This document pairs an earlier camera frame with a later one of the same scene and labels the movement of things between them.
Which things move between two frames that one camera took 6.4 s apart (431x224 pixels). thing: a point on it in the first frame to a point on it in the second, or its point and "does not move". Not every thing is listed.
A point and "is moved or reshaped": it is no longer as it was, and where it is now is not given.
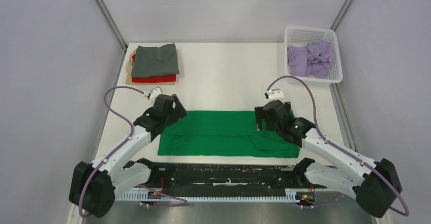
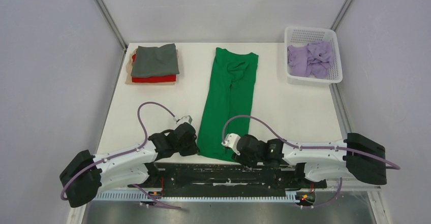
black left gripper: [178, 113] to [193, 150]
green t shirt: [222, 133] is moved or reshaped
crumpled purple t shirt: [315, 59] does not move
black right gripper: [260, 115] to [241, 159]
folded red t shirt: [170, 78] does not move
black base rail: [224, 177] does not move
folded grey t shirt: [155, 61] does not move
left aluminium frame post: [106, 12] does not move
